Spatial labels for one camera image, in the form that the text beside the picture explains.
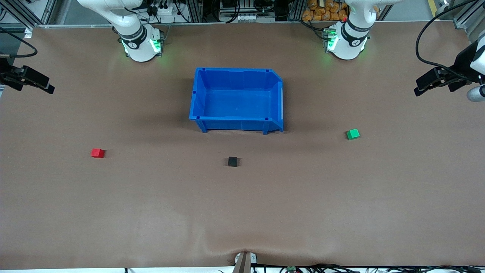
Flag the orange snack packs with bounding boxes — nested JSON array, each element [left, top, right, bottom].
[[302, 0, 349, 22]]

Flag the white power strip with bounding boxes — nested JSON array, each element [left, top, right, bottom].
[[151, 3, 178, 18]]

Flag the white terminal block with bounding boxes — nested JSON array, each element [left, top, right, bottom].
[[232, 14, 275, 22]]

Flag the blue plastic storage bin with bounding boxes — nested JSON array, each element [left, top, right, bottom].
[[189, 67, 284, 135]]

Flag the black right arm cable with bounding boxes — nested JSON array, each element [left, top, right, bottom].
[[0, 27, 38, 58]]

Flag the aluminium frame rail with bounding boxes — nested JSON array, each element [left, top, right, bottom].
[[453, 0, 485, 42]]

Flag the aluminium frame post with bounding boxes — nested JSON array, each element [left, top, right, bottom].
[[185, 0, 203, 22]]

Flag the metal table clamp bracket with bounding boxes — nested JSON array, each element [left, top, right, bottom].
[[234, 251, 258, 273]]

